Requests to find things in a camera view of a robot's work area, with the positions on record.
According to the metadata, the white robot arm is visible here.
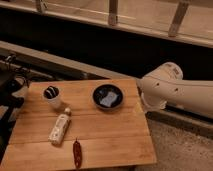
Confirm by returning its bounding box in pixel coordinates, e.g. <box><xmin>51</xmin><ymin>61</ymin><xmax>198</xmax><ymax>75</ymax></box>
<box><xmin>139</xmin><ymin>62</ymin><xmax>213</xmax><ymax>119</ymax></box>

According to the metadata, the black equipment at left edge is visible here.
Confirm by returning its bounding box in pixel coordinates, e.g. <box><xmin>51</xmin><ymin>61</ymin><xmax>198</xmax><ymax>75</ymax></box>
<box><xmin>0</xmin><ymin>55</ymin><xmax>29</xmax><ymax>162</ymax></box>

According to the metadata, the white plastic bottle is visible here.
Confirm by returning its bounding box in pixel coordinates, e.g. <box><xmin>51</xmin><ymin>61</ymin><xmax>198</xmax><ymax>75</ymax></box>
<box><xmin>49</xmin><ymin>107</ymin><xmax>71</xmax><ymax>145</ymax></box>

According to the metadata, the red dried chili pepper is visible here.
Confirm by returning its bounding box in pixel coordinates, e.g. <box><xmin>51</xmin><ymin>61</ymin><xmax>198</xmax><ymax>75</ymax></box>
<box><xmin>73</xmin><ymin>140</ymin><xmax>82</xmax><ymax>169</ymax></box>

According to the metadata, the black bowl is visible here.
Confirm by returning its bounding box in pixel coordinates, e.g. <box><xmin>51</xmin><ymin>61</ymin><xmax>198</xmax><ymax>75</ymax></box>
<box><xmin>92</xmin><ymin>84</ymin><xmax>124</xmax><ymax>110</ymax></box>

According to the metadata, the pale cloth in bowl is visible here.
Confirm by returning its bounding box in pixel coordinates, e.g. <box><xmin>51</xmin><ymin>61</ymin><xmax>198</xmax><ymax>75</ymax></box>
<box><xmin>100</xmin><ymin>92</ymin><xmax>118</xmax><ymax>107</ymax></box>

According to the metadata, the white cup with dark contents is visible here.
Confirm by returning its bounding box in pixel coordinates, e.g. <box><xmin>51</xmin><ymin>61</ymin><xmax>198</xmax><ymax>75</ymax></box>
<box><xmin>43</xmin><ymin>86</ymin><xmax>62</xmax><ymax>109</ymax></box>

